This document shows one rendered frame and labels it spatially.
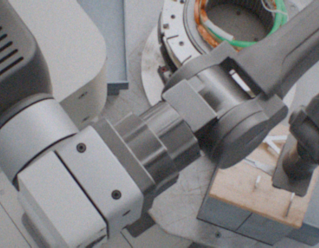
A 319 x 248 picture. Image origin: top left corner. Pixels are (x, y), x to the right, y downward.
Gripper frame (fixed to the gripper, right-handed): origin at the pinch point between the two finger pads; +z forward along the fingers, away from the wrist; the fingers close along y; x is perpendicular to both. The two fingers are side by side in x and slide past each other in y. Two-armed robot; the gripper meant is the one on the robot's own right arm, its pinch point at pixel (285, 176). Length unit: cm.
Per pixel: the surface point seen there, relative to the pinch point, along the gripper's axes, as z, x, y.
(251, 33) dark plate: 16.4, 14.3, 33.1
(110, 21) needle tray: 16, 44, 24
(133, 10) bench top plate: 41, 43, 40
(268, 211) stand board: 12.0, -0.7, -4.4
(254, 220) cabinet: 22.2, 0.1, -4.5
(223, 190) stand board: 12.2, 9.4, -3.3
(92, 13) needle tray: 17, 48, 25
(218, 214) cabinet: 29.2, 7.4, -4.4
